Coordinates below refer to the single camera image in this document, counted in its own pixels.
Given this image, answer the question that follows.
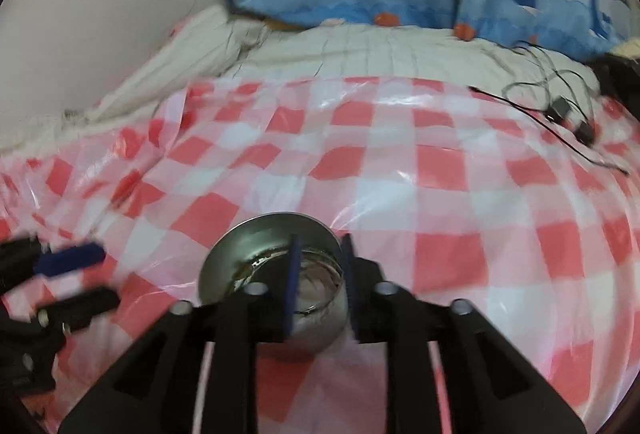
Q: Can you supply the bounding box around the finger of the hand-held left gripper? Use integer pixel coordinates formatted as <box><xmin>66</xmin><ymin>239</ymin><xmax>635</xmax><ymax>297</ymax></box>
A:
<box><xmin>0</xmin><ymin>237</ymin><xmax>107</xmax><ymax>295</ymax></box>
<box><xmin>35</xmin><ymin>287</ymin><xmax>122</xmax><ymax>335</ymax></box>

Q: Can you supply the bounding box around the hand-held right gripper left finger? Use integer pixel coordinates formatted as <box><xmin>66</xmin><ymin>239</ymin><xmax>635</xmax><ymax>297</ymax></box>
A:
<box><xmin>57</xmin><ymin>234</ymin><xmax>306</xmax><ymax>434</ymax></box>

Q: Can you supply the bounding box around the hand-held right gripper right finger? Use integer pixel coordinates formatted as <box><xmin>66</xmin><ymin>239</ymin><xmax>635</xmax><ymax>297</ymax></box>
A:
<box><xmin>340</xmin><ymin>233</ymin><xmax>588</xmax><ymax>434</ymax></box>

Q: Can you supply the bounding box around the round silver metal tin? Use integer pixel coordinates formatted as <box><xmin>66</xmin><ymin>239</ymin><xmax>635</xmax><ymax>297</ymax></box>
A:
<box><xmin>197</xmin><ymin>213</ymin><xmax>353</xmax><ymax>357</ymax></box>

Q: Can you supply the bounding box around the red white checkered plastic sheet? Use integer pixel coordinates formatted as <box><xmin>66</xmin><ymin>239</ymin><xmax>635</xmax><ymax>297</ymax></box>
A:
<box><xmin>0</xmin><ymin>77</ymin><xmax>640</xmax><ymax>434</ymax></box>

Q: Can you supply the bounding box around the black charger adapter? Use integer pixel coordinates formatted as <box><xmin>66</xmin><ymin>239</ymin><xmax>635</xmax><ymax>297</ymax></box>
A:
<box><xmin>545</xmin><ymin>97</ymin><xmax>573</xmax><ymax>122</ymax></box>

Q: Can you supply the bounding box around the dark cloth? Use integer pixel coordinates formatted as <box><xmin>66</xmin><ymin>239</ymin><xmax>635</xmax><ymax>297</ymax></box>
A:
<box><xmin>592</xmin><ymin>48</ymin><xmax>640</xmax><ymax>102</ymax></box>

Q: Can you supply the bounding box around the thin black cable with plug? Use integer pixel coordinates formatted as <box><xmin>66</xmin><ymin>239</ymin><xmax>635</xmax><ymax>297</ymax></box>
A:
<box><xmin>467</xmin><ymin>86</ymin><xmax>630</xmax><ymax>176</ymax></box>

